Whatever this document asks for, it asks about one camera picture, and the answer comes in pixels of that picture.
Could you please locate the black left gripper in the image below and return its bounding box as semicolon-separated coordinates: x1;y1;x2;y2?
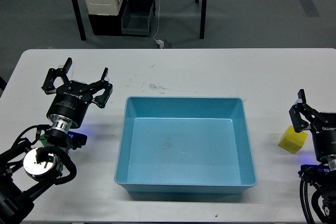
42;57;113;128

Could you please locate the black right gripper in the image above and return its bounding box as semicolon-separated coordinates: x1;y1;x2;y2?
289;89;335;161

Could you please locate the yellow block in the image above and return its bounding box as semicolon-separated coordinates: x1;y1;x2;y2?
278;125;308;154

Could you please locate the green block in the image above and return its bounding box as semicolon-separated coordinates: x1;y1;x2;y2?
39;134;47;146

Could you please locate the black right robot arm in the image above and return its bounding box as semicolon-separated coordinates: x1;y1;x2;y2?
289;89;335;223

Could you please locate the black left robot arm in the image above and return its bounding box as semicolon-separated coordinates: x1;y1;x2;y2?
1;58;113;223

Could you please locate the black box under crate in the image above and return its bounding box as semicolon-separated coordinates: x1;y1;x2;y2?
88;3;126;36

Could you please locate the light blue plastic box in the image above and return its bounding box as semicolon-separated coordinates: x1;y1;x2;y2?
114;97;257;194

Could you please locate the dark grey storage bin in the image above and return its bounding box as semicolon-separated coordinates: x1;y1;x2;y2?
121;0;156;37

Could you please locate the white power adapter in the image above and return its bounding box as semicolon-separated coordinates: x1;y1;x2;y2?
156;39;164;49

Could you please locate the black table leg left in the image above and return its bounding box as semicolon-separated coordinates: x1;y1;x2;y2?
71;0;86;41

